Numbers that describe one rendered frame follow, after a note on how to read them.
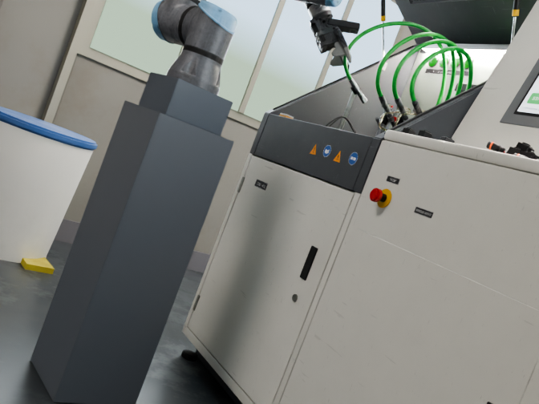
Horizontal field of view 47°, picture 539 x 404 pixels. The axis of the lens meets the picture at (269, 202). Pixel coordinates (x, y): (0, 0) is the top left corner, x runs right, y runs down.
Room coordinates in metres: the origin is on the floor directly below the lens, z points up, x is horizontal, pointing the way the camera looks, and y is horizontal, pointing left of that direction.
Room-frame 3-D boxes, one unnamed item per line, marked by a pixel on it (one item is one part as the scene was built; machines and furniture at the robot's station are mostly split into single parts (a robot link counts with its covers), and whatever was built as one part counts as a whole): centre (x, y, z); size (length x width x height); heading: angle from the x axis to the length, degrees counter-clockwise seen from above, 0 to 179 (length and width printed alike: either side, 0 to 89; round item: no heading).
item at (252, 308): (1.99, -0.05, 0.44); 0.65 x 0.02 x 0.68; 31
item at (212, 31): (1.72, 0.32, 1.07); 0.13 x 0.12 x 0.14; 56
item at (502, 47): (2.26, -0.49, 1.43); 0.54 x 0.03 x 0.02; 31
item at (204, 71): (1.72, 0.32, 0.95); 0.15 x 0.15 x 0.10
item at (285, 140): (2.00, -0.06, 0.87); 0.62 x 0.04 x 0.16; 31
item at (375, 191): (1.59, -0.26, 0.80); 0.05 x 0.04 x 0.05; 31
